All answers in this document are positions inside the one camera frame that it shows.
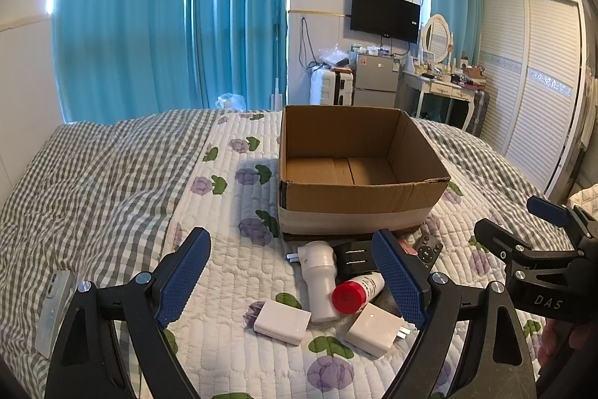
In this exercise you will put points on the plastic bag with dark item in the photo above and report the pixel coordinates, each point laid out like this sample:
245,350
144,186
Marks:
334,57

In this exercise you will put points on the oval white vanity mirror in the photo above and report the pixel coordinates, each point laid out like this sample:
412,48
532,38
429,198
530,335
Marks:
435,39

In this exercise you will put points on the small brown box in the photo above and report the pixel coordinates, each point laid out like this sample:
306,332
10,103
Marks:
474,74

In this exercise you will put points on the white suitcase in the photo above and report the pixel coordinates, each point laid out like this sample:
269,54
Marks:
329,86

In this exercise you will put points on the white cylindrical plug adapter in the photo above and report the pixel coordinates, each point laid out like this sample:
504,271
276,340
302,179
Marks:
317,282

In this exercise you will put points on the wide blue curtain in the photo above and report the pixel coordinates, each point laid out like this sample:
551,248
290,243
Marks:
121,15

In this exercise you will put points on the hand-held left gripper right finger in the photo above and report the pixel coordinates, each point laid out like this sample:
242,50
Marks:
399,282

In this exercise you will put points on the red cap bottle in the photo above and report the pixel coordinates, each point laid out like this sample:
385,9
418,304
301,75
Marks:
357,292

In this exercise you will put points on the narrow blue curtain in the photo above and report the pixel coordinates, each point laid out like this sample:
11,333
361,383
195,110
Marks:
455,1

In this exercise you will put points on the white remote on bed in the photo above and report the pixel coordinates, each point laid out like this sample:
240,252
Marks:
53,310

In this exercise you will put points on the white louvred wardrobe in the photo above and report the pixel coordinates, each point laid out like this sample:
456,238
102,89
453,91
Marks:
528,76

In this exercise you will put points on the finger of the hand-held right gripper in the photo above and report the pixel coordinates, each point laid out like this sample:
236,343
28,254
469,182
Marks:
500,240
546,209

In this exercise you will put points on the brown cardboard box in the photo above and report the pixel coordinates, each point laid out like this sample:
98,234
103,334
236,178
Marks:
359,179

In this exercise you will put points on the floral white quilt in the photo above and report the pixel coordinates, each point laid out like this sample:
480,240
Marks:
243,240

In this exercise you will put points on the clear plastic bag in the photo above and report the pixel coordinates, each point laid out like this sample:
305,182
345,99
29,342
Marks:
229,102

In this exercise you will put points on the white cloth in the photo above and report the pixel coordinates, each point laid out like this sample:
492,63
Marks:
586,200

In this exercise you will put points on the black wall television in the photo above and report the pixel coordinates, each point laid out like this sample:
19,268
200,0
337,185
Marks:
385,14

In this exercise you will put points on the person's right hand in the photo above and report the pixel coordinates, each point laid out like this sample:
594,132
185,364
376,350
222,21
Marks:
563,340

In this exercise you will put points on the silver mini fridge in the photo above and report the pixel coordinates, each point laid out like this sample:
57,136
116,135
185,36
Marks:
376,79

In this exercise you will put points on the black remote control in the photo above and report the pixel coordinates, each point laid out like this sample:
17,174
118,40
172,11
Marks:
427,249

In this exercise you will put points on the white dressing table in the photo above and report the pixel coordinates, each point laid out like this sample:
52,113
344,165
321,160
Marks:
437,93

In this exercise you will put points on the white rectangular charger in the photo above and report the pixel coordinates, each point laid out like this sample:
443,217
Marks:
282,322

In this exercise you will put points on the hanging light clothes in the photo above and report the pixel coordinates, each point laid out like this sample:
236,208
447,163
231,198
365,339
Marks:
589,104

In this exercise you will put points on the white charger with prongs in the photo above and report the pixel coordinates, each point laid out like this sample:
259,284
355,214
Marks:
373,329

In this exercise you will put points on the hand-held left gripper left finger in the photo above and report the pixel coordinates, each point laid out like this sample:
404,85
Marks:
184,277

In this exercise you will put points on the silver suitcase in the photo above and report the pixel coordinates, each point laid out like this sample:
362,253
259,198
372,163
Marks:
480,111

